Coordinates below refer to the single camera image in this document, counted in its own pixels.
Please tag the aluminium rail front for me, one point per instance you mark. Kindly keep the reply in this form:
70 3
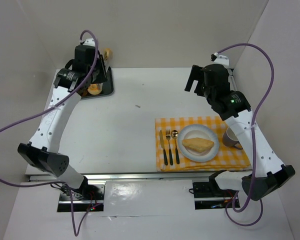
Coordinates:
149 176

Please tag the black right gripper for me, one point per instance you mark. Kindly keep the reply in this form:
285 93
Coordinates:
195 75

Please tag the gold spoon black handle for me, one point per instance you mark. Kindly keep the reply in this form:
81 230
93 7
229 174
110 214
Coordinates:
174 135

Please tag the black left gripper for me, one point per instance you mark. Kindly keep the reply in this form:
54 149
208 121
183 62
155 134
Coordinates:
101 72

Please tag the yellow checkered cloth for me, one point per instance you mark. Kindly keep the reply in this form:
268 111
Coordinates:
227 158

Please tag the gold knife black handle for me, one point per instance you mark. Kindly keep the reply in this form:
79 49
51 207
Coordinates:
162 144

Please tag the gold fork black handle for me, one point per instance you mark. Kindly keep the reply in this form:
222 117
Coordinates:
168 137

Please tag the round donut bread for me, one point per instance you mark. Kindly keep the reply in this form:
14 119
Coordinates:
95 89

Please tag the purple mug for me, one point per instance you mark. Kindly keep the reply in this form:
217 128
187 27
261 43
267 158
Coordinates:
230 140

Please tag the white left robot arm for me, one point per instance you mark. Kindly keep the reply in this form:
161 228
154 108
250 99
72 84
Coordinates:
42 150

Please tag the long golden bread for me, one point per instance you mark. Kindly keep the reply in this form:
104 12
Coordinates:
197 144

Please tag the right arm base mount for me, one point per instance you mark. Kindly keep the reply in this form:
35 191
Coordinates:
206 197

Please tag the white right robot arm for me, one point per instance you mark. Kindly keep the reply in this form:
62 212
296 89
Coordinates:
269 172

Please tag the white blue-rimmed plate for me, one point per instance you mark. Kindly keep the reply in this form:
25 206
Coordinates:
201 131

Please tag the black baking tray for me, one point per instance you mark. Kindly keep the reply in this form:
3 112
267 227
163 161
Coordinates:
107 88

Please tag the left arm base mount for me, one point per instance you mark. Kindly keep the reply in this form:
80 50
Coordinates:
92 202

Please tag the small oval bread roll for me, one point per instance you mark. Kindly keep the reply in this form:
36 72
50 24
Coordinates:
107 54

